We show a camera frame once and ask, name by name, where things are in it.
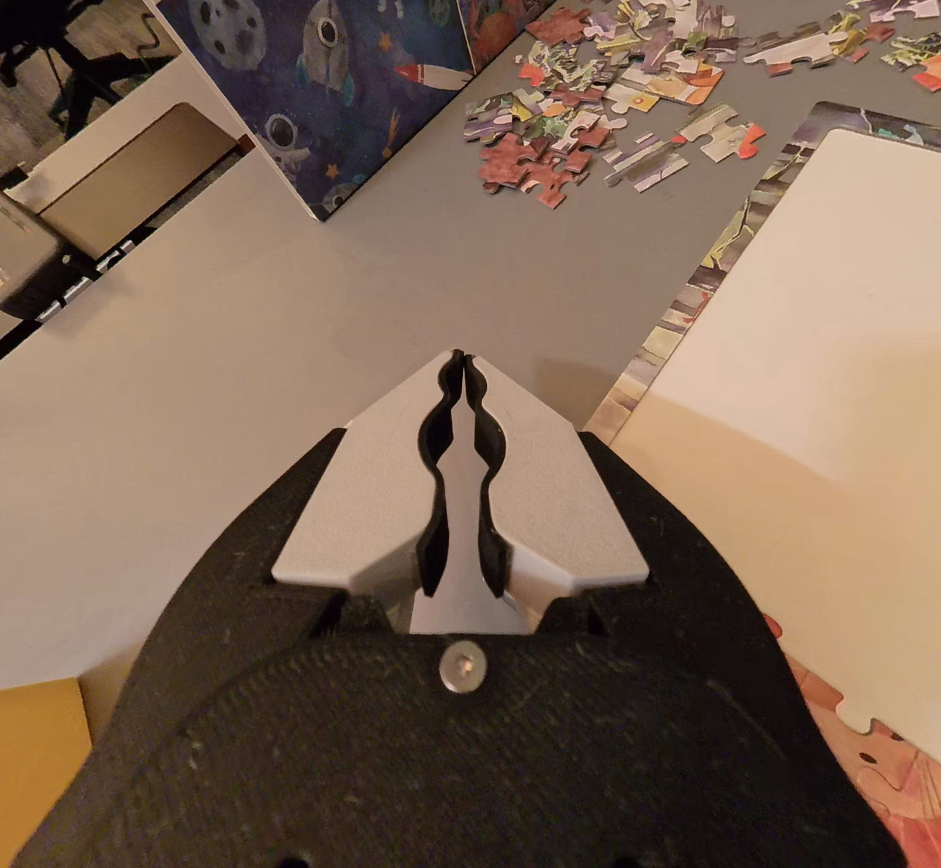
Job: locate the black office chair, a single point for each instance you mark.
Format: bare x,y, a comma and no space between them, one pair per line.
44,1

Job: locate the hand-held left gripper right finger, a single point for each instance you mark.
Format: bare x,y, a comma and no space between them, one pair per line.
566,508

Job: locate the joined orange puzzle pieces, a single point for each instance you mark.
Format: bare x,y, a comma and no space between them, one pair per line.
882,772

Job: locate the white shelf unit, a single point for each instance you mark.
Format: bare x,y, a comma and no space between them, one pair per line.
125,126

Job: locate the yellow box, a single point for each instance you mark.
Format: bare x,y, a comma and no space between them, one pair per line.
37,765

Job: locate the pile of puzzle pieces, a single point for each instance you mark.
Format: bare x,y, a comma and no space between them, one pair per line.
537,162

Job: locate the puzzle frame tray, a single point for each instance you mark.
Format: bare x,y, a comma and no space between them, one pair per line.
809,368

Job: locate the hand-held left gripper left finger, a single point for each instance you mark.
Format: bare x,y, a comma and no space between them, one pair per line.
353,508

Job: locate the printed puzzle storage box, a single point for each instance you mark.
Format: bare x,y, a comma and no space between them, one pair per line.
331,74

